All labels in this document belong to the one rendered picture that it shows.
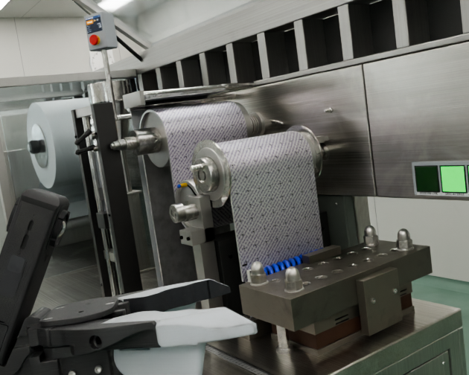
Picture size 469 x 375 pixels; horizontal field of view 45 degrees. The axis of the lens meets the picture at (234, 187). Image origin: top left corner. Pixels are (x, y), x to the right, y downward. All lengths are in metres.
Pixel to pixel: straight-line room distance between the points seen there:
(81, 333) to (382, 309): 0.88
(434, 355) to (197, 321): 0.96
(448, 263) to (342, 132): 2.95
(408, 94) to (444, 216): 2.96
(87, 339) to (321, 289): 0.76
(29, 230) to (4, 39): 6.48
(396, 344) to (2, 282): 0.88
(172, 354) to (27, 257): 0.11
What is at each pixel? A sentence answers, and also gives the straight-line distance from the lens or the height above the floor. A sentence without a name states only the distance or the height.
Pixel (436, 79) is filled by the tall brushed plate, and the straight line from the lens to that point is 1.18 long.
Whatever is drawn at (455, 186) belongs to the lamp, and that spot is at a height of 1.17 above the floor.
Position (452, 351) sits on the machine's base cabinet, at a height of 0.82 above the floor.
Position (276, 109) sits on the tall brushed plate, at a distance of 1.52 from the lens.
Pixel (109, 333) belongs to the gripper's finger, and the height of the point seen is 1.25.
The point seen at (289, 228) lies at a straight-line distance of 1.26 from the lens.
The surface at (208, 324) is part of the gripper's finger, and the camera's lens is 0.33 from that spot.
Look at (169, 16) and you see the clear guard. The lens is 1.90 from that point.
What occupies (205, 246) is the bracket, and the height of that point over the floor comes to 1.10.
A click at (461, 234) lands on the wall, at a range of 4.11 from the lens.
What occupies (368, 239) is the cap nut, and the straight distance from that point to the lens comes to 1.33.
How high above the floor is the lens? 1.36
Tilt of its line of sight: 7 degrees down
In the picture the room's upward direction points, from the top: 8 degrees counter-clockwise
